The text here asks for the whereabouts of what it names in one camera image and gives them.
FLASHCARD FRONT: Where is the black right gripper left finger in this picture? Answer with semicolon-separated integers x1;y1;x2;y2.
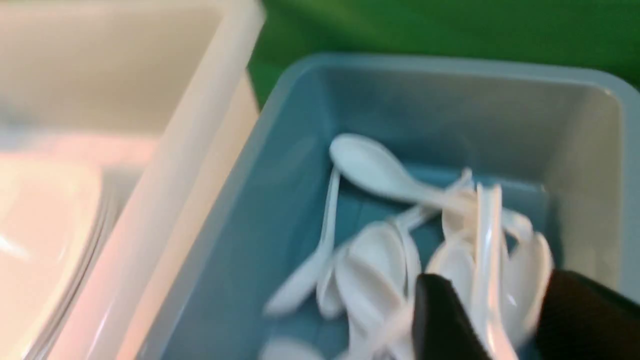
411;273;490;360

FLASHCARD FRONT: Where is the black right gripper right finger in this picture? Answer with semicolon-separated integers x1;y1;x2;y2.
535;269;640;360

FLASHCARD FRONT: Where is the white spoon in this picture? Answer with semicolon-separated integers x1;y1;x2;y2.
470;184;518;360

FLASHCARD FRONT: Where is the pile of white spoons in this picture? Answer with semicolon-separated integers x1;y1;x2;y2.
263;133;554;360

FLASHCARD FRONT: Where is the teal plastic spoon bin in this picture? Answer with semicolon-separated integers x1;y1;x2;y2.
137;54;639;360

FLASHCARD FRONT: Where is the green backdrop cloth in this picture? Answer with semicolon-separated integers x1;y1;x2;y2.
248;0;640;106

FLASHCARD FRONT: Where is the large white plastic bin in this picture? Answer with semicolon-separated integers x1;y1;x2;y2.
0;0;266;360

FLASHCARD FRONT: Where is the stack of white square plates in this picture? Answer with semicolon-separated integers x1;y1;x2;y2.
0;153;117;360

